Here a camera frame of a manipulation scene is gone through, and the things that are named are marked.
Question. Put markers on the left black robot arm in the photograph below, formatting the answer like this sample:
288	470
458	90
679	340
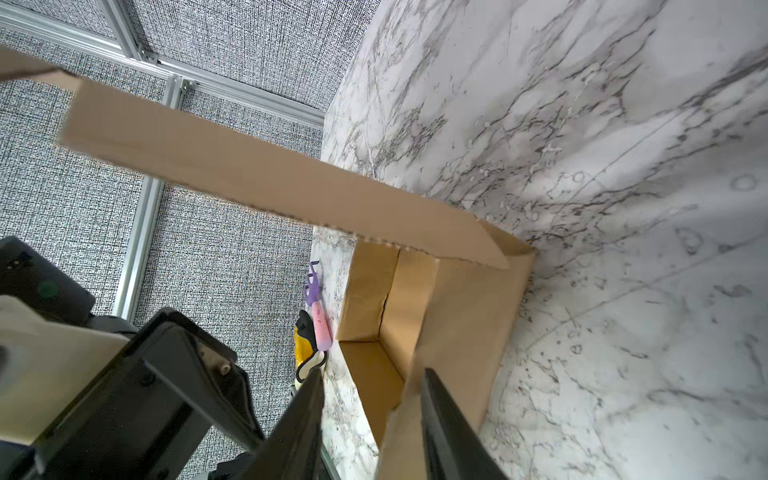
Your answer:
49	292

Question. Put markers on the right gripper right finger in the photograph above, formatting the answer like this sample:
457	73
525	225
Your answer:
451	447

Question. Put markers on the yellow work glove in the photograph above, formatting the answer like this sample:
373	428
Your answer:
308	357

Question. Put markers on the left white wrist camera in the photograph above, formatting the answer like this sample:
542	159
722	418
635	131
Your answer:
44	366

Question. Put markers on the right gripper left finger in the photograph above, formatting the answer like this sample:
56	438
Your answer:
293	450

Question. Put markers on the brown cardboard box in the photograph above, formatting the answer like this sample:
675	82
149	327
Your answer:
431	290

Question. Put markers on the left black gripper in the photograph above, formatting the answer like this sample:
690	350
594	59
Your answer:
146	411

